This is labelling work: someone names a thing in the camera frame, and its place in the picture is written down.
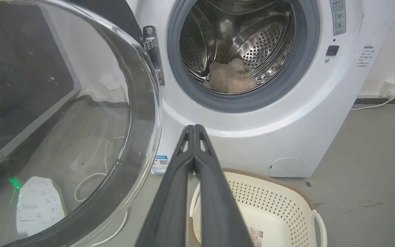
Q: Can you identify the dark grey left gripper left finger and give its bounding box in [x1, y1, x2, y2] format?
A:
[135, 125, 195, 247]

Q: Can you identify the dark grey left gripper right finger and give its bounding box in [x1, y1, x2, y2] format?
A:
[194, 125, 255, 247]

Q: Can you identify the white front-load washing machine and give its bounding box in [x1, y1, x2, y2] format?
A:
[126, 0, 395, 178]

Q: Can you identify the transparent round washing machine door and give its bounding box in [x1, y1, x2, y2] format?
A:
[0, 0, 163, 247]

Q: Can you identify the metal door hinge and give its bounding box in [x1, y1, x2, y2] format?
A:
[143, 25, 165, 85]

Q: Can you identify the cream perforated laundry basket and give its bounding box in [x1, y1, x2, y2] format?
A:
[188, 168, 328, 247]

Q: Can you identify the beige towel in drum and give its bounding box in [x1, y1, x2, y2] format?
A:
[208, 58, 259, 94]

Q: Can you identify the white vented power strip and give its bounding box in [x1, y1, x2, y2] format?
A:
[15, 176, 67, 238]

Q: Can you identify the white power cable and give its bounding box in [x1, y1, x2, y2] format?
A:
[74, 136, 129, 247]

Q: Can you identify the white cable with plug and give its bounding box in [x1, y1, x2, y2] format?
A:
[351, 90, 395, 111]

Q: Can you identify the white wall socket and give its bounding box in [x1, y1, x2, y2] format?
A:
[380, 80, 395, 98]

